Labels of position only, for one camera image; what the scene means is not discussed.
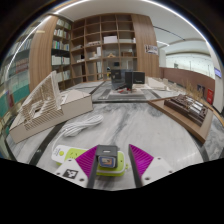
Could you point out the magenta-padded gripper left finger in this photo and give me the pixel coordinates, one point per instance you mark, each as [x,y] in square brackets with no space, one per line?
[71,171]

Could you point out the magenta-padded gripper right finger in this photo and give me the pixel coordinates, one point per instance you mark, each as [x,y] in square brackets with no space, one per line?
[156,170]

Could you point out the small black charger block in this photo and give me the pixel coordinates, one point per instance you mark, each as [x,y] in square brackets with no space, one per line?
[106,156]

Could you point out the green and white power strip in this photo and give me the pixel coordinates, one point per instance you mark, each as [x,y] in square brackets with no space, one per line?
[66,154]

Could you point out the white slatted architectural model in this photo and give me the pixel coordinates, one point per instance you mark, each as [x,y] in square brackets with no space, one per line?
[50,106]

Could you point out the dark brown model on wooden board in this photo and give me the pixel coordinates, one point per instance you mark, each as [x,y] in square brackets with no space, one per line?
[186,108]

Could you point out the small white architectural model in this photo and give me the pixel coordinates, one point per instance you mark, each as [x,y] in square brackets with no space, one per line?
[160,84]

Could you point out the dark grey bin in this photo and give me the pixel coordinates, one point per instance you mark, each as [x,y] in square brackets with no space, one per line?
[201,90]

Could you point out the red bin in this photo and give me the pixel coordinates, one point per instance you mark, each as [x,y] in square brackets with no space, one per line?
[210,96]

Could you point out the black box model on grey base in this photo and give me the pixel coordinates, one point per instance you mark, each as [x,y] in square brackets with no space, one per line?
[121,80]

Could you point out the tall bookshelf with green books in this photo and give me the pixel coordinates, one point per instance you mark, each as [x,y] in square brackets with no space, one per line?
[16,76]

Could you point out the dark bookshelf with books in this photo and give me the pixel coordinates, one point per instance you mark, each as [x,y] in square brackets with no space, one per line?
[60,46]

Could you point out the wooden grid shelf unit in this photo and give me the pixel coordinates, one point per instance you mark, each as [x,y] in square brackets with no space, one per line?
[106,46]

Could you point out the curved ceiling light strip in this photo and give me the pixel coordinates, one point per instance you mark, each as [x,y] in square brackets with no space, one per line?
[66,7]

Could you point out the wall screen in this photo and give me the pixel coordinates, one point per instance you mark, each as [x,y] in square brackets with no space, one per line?
[217,73]

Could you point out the wall poster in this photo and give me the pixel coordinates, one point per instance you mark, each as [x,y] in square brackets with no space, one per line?
[151,49]

